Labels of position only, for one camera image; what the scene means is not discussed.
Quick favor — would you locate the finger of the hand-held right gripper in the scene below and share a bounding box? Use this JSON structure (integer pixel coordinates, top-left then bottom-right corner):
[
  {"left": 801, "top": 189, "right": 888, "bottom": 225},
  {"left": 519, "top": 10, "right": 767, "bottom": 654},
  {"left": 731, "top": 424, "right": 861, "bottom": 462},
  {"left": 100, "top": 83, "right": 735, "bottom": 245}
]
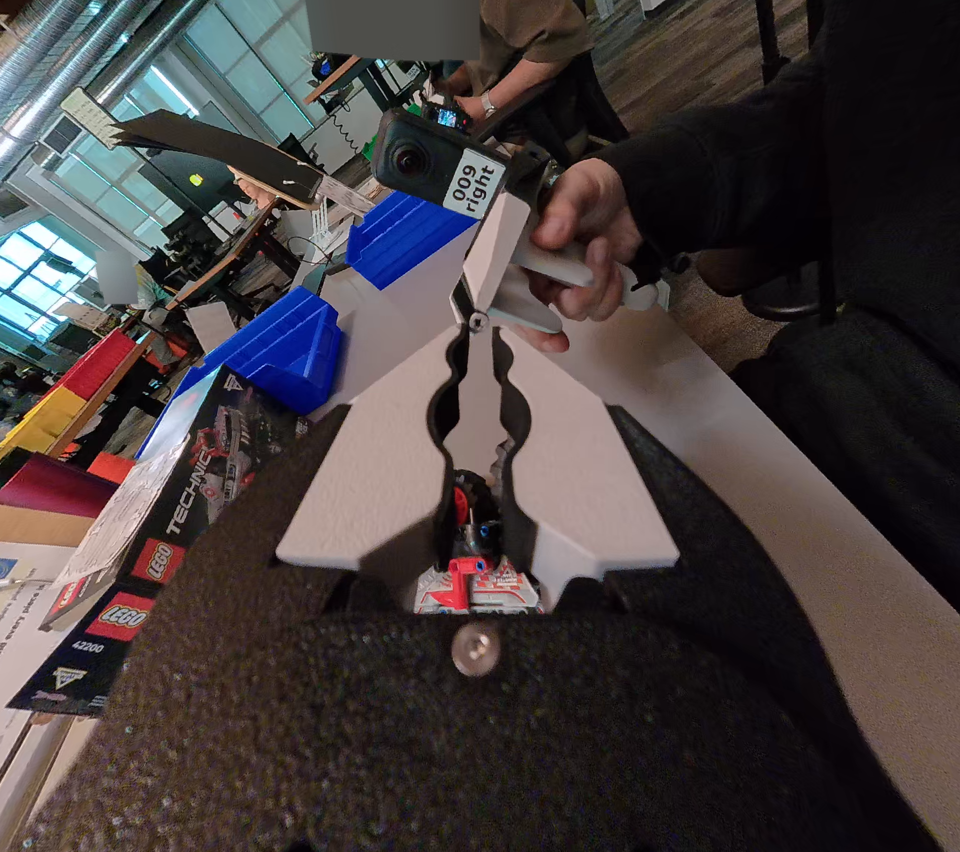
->
[
  {"left": 448, "top": 191, "right": 534, "bottom": 328},
  {"left": 486, "top": 271, "right": 562, "bottom": 336}
]

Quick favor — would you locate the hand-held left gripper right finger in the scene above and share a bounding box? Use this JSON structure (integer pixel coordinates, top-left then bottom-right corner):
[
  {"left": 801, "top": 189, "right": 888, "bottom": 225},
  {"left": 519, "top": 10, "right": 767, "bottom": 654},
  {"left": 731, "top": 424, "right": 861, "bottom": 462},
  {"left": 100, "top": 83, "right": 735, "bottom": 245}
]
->
[{"left": 491, "top": 327, "right": 682, "bottom": 609}]

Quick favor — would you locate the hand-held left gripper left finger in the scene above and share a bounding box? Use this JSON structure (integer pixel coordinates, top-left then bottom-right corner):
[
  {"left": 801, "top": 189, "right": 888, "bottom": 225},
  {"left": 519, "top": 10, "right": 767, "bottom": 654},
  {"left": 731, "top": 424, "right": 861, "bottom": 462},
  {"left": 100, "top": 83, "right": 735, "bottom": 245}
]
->
[{"left": 274, "top": 327, "right": 472, "bottom": 594}]

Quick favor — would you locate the black red toy monster truck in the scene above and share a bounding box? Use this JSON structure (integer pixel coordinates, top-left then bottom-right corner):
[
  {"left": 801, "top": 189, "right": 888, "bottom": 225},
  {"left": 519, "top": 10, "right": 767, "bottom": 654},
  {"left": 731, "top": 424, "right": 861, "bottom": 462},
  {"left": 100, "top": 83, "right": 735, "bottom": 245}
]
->
[{"left": 412, "top": 436, "right": 545, "bottom": 617}]

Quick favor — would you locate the grey desk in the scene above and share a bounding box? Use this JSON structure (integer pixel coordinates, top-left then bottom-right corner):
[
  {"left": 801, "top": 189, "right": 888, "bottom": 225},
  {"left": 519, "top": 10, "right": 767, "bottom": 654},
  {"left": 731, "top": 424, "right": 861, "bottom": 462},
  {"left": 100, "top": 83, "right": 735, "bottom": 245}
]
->
[{"left": 300, "top": 215, "right": 960, "bottom": 846}]

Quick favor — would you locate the person's right hand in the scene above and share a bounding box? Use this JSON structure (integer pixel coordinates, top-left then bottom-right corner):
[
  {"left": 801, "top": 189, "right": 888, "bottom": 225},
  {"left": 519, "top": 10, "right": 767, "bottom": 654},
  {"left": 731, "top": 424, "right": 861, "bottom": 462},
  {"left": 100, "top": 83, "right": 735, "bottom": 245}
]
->
[{"left": 516, "top": 157, "right": 648, "bottom": 354}]

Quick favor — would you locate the blue plastic bin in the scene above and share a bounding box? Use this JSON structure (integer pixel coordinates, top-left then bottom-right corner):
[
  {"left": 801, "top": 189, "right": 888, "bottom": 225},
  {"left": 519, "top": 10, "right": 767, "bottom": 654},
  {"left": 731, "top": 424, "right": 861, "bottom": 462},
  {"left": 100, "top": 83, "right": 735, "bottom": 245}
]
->
[
  {"left": 137, "top": 286, "right": 344, "bottom": 461},
  {"left": 343, "top": 191, "right": 483, "bottom": 292}
]

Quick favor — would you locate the black toy set box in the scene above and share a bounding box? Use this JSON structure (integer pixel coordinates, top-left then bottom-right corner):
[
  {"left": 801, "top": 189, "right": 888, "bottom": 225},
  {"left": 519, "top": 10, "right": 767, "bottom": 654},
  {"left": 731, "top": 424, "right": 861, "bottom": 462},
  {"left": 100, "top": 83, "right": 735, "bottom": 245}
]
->
[{"left": 6, "top": 365, "right": 314, "bottom": 718}]

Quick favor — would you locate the tan black board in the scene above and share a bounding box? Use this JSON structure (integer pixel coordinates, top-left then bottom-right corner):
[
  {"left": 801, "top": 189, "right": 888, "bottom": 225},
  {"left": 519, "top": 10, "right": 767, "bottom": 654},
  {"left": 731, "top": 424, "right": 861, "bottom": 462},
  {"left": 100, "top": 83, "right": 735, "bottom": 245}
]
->
[{"left": 111, "top": 110, "right": 325, "bottom": 213}]

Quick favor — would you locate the clear plastic bag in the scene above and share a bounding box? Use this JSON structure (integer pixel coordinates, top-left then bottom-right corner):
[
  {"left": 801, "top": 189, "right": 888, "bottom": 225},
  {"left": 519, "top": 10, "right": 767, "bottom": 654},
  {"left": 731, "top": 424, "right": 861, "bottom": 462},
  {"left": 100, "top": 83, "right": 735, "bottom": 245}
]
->
[{"left": 56, "top": 436, "right": 192, "bottom": 589}]

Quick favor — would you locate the row of coloured bins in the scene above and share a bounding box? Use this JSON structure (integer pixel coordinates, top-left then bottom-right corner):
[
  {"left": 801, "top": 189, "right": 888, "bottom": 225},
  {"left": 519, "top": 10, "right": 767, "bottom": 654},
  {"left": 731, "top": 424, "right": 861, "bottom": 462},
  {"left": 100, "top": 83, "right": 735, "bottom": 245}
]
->
[{"left": 0, "top": 327, "right": 141, "bottom": 463}]

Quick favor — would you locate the red plastic bin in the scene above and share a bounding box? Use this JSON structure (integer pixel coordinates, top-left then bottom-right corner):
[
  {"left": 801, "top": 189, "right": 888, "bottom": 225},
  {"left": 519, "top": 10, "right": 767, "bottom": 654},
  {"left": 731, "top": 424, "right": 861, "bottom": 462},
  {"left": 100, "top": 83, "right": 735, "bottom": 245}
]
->
[{"left": 0, "top": 455, "right": 120, "bottom": 521}]

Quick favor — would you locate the white hanging sign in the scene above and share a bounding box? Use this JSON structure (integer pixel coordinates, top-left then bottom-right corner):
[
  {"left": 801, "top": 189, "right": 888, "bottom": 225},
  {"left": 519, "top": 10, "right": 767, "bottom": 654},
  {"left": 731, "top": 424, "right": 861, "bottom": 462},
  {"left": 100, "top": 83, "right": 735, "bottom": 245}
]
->
[{"left": 60, "top": 87, "right": 119, "bottom": 150}]

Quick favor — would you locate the person's black clothing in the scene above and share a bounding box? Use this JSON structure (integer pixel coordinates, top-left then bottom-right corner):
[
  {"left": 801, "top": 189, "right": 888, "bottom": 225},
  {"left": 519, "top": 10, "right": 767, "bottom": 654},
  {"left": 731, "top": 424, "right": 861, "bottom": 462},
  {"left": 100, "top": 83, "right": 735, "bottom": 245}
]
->
[{"left": 731, "top": 0, "right": 960, "bottom": 609}]

